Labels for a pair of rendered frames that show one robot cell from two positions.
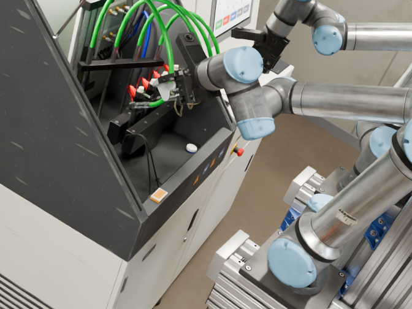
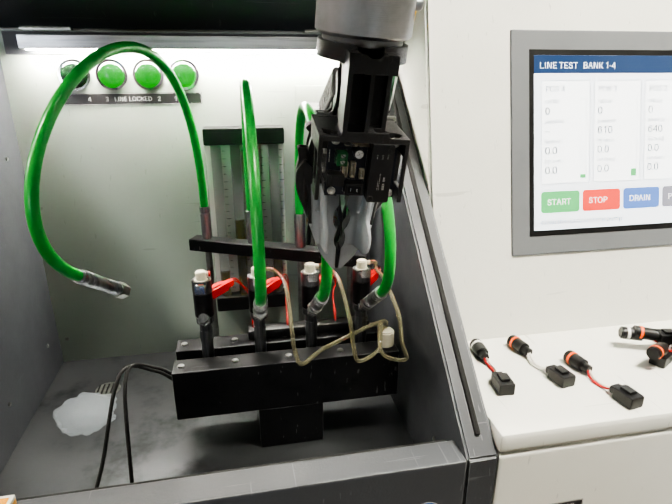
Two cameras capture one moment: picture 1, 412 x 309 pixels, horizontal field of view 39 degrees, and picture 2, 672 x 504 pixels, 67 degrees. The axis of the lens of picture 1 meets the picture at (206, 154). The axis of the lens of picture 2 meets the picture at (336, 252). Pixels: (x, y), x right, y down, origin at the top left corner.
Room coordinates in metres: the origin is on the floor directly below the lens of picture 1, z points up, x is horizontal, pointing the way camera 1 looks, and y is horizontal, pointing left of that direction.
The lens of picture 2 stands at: (1.49, -0.44, 1.39)
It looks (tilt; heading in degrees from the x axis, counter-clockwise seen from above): 20 degrees down; 66
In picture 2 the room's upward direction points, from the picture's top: straight up
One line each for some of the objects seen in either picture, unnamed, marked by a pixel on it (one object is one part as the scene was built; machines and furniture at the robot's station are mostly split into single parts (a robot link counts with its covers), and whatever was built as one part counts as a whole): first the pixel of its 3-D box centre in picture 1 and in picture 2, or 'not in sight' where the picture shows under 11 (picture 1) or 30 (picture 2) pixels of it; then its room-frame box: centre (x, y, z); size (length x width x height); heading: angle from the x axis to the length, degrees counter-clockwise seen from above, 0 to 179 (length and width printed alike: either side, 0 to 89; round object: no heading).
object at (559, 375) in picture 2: not in sight; (538, 359); (2.03, 0.03, 0.99); 0.12 x 0.02 x 0.02; 86
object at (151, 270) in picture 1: (153, 273); not in sight; (1.53, 0.02, 0.44); 0.65 x 0.02 x 0.68; 167
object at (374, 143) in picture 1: (382, 152); not in sight; (1.61, -0.50, 1.20); 0.13 x 0.12 x 0.14; 6
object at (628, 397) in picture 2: not in sight; (600, 376); (2.07, -0.04, 0.99); 0.12 x 0.02 x 0.02; 85
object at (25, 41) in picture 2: not in sight; (192, 43); (1.66, 0.52, 1.43); 0.54 x 0.03 x 0.02; 167
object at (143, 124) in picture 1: (143, 127); (287, 384); (1.71, 0.24, 0.91); 0.34 x 0.10 x 0.15; 167
